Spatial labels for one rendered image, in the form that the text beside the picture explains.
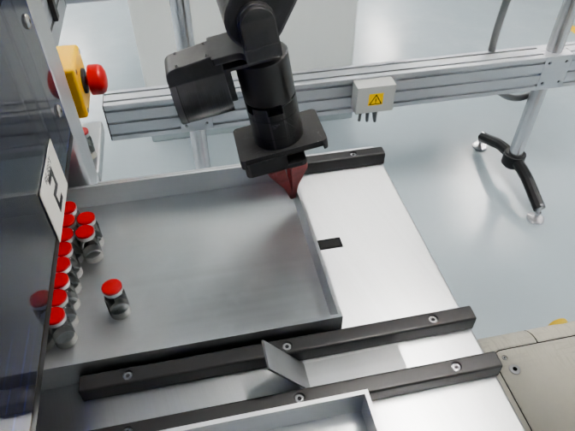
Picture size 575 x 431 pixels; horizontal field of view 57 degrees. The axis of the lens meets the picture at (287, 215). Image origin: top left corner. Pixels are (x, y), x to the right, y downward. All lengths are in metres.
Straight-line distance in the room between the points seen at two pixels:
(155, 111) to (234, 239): 0.97
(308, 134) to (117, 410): 0.35
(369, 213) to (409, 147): 1.62
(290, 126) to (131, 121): 1.07
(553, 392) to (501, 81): 0.98
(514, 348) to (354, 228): 0.77
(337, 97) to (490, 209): 0.77
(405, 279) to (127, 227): 0.35
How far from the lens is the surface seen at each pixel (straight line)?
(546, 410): 1.32
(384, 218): 0.70
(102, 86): 0.76
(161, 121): 1.61
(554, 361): 1.39
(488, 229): 2.03
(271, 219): 0.68
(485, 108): 2.66
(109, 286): 0.58
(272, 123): 0.58
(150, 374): 0.55
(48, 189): 0.54
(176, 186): 0.72
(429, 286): 0.63
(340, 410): 0.52
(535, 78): 1.94
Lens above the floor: 1.36
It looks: 44 degrees down
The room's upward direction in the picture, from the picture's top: straight up
